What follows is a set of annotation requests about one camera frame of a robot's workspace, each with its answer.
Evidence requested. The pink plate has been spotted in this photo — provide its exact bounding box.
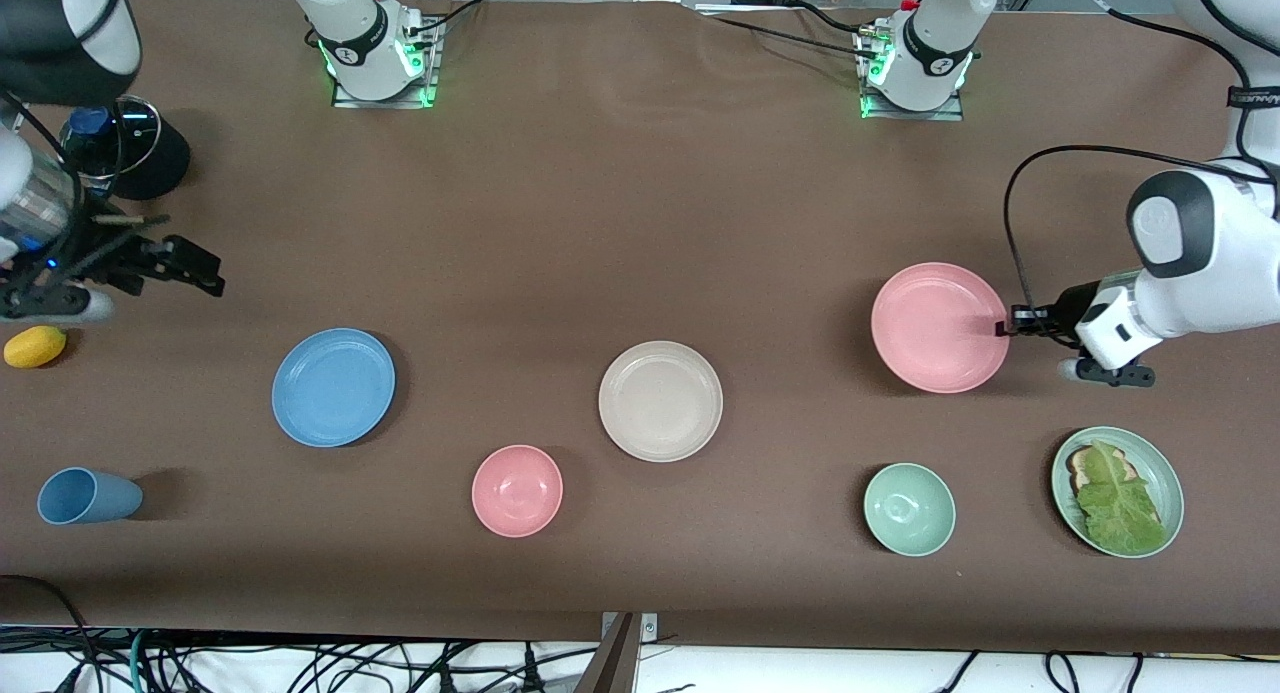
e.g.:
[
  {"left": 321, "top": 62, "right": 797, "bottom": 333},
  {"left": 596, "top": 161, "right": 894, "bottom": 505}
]
[{"left": 870, "top": 262, "right": 1011, "bottom": 395}]

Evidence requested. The blue plate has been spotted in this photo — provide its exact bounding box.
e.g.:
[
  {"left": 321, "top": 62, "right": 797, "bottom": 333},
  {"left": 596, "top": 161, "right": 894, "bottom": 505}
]
[{"left": 271, "top": 328, "right": 397, "bottom": 448}]

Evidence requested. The black pot with glass lid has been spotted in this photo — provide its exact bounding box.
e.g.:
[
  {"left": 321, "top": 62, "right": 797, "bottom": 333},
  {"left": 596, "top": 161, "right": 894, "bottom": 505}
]
[{"left": 105, "top": 95, "right": 192, "bottom": 202}]

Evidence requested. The yellow lemon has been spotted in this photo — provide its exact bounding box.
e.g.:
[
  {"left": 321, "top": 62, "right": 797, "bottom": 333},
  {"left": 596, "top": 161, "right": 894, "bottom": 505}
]
[{"left": 3, "top": 325, "right": 68, "bottom": 369}]

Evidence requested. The bottle with blue cap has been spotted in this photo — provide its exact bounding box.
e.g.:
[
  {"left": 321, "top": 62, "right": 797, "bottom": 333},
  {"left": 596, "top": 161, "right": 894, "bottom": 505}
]
[{"left": 58, "top": 105, "right": 121, "bottom": 196}]

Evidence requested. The toast bread slice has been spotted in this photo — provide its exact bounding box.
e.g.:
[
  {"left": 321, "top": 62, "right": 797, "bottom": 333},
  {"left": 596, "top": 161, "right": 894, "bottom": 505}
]
[{"left": 1066, "top": 447, "right": 1136, "bottom": 496}]

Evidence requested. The green plate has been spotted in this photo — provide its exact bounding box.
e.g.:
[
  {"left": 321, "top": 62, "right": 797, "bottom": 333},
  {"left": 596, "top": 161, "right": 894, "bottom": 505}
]
[{"left": 1050, "top": 426, "right": 1186, "bottom": 560}]

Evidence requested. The green lettuce leaf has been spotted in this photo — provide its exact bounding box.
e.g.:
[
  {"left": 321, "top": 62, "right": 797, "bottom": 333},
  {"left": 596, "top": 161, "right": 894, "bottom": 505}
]
[{"left": 1075, "top": 439, "right": 1169, "bottom": 556}]

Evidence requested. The green bowl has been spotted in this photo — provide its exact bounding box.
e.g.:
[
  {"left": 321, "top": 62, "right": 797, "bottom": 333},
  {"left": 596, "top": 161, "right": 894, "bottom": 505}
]
[{"left": 863, "top": 462, "right": 957, "bottom": 558}]

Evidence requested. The blue cup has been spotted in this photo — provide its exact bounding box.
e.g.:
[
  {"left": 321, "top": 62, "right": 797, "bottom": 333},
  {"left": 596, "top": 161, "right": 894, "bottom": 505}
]
[{"left": 37, "top": 467, "right": 144, "bottom": 526}]

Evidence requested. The beige plate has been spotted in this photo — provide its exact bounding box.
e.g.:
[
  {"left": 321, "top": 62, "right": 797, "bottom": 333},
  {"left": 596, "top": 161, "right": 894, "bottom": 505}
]
[{"left": 598, "top": 340, "right": 724, "bottom": 464}]

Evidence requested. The pink bowl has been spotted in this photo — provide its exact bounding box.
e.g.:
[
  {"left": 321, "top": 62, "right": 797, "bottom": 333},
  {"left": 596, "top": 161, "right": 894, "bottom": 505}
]
[{"left": 471, "top": 444, "right": 564, "bottom": 539}]

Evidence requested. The brown table cover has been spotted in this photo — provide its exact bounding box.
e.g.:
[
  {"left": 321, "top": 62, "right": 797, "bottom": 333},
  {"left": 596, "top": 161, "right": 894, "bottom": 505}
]
[{"left": 0, "top": 0, "right": 1280, "bottom": 656}]

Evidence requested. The brown wooden beam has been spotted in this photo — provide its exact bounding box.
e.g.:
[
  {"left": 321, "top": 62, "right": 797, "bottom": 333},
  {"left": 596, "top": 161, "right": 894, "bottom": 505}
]
[{"left": 574, "top": 613, "right": 641, "bottom": 693}]

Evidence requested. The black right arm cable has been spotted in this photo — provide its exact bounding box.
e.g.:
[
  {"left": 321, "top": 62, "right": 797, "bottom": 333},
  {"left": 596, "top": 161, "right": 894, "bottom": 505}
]
[{"left": 0, "top": 91, "right": 126, "bottom": 304}]

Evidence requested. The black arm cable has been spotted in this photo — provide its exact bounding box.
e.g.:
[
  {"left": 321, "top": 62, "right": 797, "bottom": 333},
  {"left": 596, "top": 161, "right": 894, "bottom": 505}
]
[
  {"left": 0, "top": 91, "right": 126, "bottom": 304},
  {"left": 1003, "top": 145, "right": 1280, "bottom": 319}
]

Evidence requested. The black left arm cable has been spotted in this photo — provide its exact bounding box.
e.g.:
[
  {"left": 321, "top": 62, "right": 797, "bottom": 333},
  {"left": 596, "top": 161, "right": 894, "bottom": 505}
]
[{"left": 1003, "top": 145, "right": 1280, "bottom": 319}]

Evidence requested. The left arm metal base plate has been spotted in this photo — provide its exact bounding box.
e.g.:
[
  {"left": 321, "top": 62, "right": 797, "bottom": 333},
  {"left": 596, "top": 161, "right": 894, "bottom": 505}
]
[{"left": 857, "top": 23, "right": 967, "bottom": 122}]

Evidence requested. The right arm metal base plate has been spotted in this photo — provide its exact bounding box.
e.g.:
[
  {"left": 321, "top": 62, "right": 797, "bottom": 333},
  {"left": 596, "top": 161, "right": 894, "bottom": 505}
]
[{"left": 332, "top": 18, "right": 442, "bottom": 109}]

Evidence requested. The black floor cable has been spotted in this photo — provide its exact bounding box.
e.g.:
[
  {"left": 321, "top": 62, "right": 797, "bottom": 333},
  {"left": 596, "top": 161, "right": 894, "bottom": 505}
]
[{"left": 0, "top": 573, "right": 101, "bottom": 693}]

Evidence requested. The black right base cable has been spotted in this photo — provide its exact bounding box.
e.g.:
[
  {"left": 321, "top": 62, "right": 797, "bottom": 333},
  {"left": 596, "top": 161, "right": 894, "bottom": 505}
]
[{"left": 403, "top": 0, "right": 503, "bottom": 38}]

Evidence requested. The black base cable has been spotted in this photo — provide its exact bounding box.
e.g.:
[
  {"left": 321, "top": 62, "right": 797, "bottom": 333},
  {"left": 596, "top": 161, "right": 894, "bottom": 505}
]
[
  {"left": 698, "top": 1, "right": 883, "bottom": 62},
  {"left": 403, "top": 0, "right": 503, "bottom": 38}
]

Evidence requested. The black left base cable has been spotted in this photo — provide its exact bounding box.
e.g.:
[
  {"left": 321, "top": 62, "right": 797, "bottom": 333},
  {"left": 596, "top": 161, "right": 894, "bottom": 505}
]
[{"left": 698, "top": 1, "right": 883, "bottom": 62}]

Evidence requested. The metal table bracket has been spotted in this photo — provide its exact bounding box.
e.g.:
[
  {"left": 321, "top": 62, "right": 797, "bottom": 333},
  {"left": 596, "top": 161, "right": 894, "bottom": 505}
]
[{"left": 600, "top": 612, "right": 660, "bottom": 642}]

